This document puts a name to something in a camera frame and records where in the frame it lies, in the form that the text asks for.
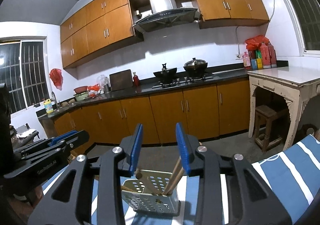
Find wooden chopstick group one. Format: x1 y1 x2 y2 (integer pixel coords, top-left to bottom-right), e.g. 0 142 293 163
164 168 184 195

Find wooden chopstick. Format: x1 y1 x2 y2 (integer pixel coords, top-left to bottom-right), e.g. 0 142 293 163
121 185 136 192
163 157 182 195

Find orange lower kitchen cabinets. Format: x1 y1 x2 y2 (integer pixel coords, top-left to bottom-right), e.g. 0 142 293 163
39 76 250 150

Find orange kitchen cabinets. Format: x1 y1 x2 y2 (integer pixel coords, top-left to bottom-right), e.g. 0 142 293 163
39 76 250 150
60 0 269 69

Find orange upper kitchen cabinets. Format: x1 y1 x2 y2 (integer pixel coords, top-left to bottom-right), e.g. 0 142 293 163
60 0 269 69

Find green perforated utensil holder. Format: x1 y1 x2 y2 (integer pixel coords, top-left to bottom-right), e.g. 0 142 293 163
121 169 181 216

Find yellow detergent bottle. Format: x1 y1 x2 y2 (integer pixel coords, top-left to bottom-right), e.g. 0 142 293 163
43 99 54 114

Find black gas stove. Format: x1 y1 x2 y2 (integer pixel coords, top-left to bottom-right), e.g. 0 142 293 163
152 74 216 89

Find small red bottle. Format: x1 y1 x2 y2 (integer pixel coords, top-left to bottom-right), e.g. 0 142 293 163
133 72 140 87

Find dark cutting board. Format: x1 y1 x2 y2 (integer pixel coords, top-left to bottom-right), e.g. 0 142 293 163
110 69 133 91

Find glass jar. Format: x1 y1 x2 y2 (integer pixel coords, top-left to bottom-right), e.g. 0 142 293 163
97 75 111 93

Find black wok left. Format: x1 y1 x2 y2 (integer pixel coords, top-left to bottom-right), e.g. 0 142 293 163
153 63 177 84

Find green and red bowls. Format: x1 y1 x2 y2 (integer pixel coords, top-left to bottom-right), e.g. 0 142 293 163
74 85 89 102

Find black lidded wok right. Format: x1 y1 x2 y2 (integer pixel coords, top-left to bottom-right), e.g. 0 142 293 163
183 57 208 78

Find wooden stool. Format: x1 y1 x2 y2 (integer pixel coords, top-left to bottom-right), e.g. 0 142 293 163
253 105 289 153

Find barred window left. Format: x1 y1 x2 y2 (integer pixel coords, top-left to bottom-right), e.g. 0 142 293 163
0 40 49 113

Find blue white striped tablecloth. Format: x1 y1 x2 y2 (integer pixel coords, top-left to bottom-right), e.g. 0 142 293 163
29 135 319 224

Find red bags and bottles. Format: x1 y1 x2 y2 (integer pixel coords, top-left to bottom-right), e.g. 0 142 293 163
243 35 277 70

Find cream wooden side table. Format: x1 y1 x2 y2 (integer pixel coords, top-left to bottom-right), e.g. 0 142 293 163
247 66 319 150

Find steel range hood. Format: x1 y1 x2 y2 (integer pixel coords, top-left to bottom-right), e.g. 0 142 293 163
129 0 201 33

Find red plastic bag on wall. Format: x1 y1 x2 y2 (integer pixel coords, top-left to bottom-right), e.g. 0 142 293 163
49 68 63 90

